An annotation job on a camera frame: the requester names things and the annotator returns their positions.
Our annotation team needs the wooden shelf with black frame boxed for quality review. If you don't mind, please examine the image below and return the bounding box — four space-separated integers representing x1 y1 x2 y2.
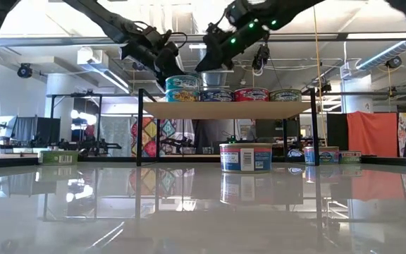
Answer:
136 87 319 167

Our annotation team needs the red labelled can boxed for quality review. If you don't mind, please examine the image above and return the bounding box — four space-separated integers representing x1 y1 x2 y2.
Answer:
233 87 271 103

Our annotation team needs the black background robot rig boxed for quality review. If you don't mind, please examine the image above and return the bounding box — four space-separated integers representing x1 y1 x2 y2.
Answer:
30 138 123 153

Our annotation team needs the teal and yellow labelled can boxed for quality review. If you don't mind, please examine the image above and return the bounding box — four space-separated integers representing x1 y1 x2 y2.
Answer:
165 74 201 91
165 87 201 103

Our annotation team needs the pink and blue labelled can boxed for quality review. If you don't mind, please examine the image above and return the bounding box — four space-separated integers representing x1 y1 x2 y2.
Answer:
303 146 340 166
219 142 274 174

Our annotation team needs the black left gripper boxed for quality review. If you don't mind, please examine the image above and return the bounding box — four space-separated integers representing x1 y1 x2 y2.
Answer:
119 25 187 88

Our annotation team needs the background monitor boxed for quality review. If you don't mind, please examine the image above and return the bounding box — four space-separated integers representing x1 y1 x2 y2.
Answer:
0 115 18 140

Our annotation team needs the green can with gold lid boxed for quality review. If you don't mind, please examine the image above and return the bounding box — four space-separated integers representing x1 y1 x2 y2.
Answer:
269 88 302 103

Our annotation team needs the black panel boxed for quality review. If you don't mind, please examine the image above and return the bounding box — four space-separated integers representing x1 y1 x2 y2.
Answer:
326 113 349 152

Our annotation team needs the white glossy table sheet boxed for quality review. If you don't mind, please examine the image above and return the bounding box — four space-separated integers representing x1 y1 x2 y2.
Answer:
0 162 406 254

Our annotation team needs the black round ceiling camera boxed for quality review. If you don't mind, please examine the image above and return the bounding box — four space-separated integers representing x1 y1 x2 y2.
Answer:
385 55 403 70
16 62 33 79

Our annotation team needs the black overhead rig beam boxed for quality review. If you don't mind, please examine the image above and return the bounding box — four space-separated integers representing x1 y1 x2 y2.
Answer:
0 32 406 49

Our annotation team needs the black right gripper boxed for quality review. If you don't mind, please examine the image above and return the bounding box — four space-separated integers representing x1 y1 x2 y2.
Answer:
194 20 271 73

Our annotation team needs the black background frame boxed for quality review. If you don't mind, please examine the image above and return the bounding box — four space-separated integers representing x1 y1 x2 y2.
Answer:
46 90 104 142

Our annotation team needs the orange cloth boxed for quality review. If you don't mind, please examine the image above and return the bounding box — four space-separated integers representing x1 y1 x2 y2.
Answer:
346 111 398 159

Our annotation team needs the silver ceiling duct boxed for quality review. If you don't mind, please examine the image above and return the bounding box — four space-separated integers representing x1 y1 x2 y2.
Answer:
198 66 234 91

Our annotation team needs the black hanging camera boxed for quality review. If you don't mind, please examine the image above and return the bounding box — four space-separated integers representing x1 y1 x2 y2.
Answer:
251 44 271 77

